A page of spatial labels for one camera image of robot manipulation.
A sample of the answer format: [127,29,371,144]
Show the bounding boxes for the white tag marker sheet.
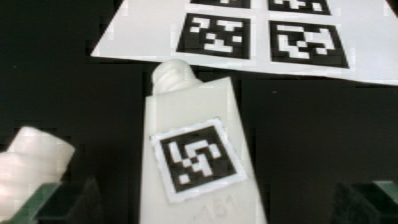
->
[90,0,398,85]

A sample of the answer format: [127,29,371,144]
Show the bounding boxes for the white stool leg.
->
[138,60,266,224]
[0,126,74,221]

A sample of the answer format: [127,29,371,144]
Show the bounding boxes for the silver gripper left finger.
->
[10,178,104,224]

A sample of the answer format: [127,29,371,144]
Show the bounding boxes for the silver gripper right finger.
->
[330,181,398,224]

